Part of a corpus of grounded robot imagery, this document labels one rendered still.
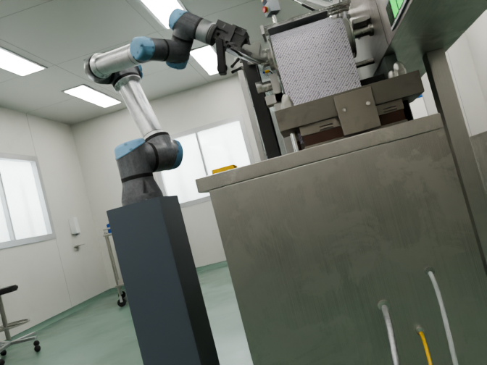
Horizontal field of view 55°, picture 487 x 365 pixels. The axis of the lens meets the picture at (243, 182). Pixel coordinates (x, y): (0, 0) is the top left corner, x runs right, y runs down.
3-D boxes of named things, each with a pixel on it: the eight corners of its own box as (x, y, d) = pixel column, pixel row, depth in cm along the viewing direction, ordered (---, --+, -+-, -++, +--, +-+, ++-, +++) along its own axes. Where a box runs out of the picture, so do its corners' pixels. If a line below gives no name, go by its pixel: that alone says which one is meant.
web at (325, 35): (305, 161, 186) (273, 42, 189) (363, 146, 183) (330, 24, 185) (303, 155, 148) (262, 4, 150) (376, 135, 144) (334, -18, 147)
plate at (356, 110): (343, 136, 126) (333, 98, 127) (380, 126, 125) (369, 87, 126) (344, 135, 124) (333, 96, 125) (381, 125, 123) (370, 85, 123)
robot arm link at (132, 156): (114, 182, 169) (105, 146, 170) (145, 177, 179) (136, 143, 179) (131, 174, 161) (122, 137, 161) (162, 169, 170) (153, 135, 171)
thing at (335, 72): (293, 122, 149) (277, 67, 150) (365, 102, 145) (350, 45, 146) (293, 122, 148) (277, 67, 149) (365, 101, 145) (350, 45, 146)
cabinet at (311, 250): (305, 292, 371) (277, 189, 375) (385, 274, 361) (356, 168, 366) (286, 508, 122) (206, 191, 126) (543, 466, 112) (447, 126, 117)
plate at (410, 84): (283, 137, 145) (278, 119, 145) (412, 102, 139) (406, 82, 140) (280, 132, 129) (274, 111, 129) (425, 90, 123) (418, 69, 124)
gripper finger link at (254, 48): (271, 45, 150) (246, 35, 152) (263, 62, 151) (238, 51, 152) (272, 48, 153) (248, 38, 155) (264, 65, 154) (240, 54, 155)
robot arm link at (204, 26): (193, 35, 154) (199, 43, 162) (205, 41, 154) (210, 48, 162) (202, 15, 154) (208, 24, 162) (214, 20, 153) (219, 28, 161)
